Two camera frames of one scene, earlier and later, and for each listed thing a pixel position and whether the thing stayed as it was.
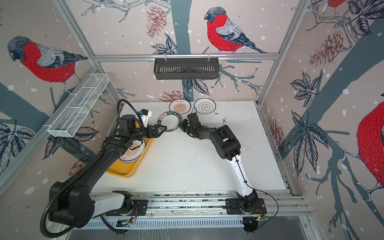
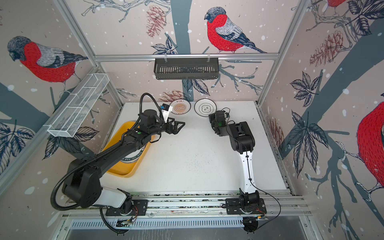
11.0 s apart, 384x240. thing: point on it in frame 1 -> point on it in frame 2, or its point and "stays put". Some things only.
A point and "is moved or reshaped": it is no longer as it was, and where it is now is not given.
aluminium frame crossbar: (151, 57) stays put
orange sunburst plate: (180, 106) stays put
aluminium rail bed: (211, 204) stays put
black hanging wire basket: (186, 68) stays put
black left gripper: (156, 133) -> (175, 130)
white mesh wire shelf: (70, 118) stays put
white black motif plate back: (205, 106) stays put
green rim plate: (169, 113) is moved or reshaped
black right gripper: (183, 124) -> (213, 115)
